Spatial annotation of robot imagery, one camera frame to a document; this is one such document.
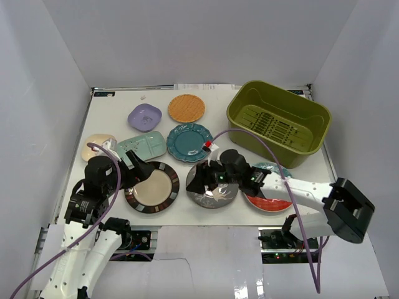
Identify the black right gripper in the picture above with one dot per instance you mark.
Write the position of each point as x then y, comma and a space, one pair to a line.
203, 177

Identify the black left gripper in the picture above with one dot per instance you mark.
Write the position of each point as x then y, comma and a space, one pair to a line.
131, 170

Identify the grey deer pattern plate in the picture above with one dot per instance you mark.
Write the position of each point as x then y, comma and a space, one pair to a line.
223, 195

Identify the dark striped rim plate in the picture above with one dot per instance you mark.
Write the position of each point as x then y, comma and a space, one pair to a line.
157, 193

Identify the red and teal plate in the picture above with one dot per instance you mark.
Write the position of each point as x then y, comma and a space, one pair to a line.
268, 205

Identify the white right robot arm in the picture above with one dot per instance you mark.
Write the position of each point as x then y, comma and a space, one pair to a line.
341, 209

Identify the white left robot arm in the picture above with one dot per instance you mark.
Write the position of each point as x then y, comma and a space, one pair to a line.
90, 239

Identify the olive green plastic bin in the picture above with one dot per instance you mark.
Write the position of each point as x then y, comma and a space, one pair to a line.
276, 123

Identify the mint green divided tray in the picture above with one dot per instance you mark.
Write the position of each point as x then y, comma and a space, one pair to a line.
146, 146

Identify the teal scalloped plate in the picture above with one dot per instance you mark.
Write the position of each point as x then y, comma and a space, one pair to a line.
185, 142

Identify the purple square dish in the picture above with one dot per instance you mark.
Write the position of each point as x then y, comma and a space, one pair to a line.
144, 117

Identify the orange woven round plate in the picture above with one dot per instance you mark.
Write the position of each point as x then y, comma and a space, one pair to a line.
186, 108

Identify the white papers at back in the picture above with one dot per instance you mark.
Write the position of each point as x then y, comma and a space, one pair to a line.
206, 86

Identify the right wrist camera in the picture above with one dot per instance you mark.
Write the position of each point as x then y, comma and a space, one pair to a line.
211, 150

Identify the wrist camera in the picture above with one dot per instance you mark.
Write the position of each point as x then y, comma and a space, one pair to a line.
211, 150
111, 146

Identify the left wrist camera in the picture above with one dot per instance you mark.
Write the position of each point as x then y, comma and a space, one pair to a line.
111, 146

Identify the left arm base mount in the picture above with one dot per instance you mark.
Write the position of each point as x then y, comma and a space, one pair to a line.
140, 247

